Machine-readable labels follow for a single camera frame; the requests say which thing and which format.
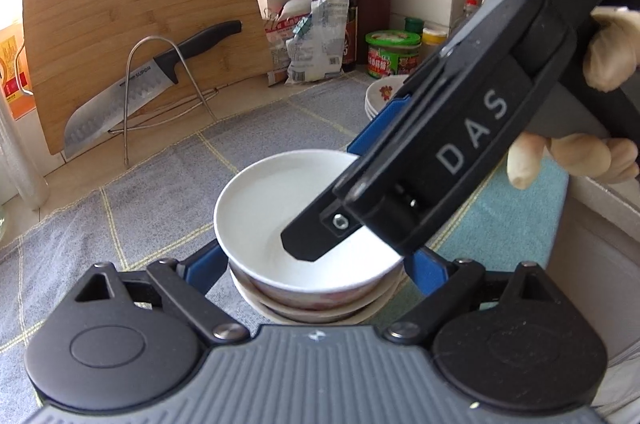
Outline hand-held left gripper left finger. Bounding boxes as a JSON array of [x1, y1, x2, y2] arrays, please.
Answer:
[[75, 240, 251, 347]]

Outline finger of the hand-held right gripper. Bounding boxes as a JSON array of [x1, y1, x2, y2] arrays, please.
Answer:
[[347, 96, 412, 157], [280, 203, 372, 263]]

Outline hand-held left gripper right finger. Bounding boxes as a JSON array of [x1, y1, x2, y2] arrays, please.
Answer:
[[385, 246, 568, 347]]

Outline person's right hand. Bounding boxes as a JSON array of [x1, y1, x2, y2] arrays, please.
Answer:
[[506, 6, 640, 191]]

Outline red-label jar green lid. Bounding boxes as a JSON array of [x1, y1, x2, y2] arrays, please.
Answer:
[[365, 31, 422, 78]]

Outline grey and teal cloth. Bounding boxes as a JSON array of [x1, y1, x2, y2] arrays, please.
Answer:
[[0, 71, 571, 355]]

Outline yellow-lid jar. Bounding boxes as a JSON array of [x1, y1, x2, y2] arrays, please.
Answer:
[[421, 28, 447, 63]]

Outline white printed bag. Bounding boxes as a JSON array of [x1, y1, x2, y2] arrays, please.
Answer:
[[285, 0, 351, 84]]

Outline brown knife block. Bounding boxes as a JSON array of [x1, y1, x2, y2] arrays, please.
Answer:
[[346, 0, 394, 67]]

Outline clear bottle red cap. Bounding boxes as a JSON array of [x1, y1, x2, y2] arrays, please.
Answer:
[[451, 0, 488, 35]]

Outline red and white bag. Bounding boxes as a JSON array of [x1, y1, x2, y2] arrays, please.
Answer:
[[264, 0, 313, 85]]

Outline clear plastic wrap roll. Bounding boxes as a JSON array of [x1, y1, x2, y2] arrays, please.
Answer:
[[0, 101, 51, 211]]

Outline orange oil bottle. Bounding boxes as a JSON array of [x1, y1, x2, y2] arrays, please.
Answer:
[[0, 21, 40, 121]]

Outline bamboo cutting board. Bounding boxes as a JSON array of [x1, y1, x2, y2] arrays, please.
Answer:
[[22, 0, 273, 155]]

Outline wire knife rack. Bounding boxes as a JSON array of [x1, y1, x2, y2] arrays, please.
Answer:
[[109, 36, 221, 169]]

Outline black-handled kitchen knife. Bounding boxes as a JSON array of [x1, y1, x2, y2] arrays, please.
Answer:
[[64, 20, 243, 159]]

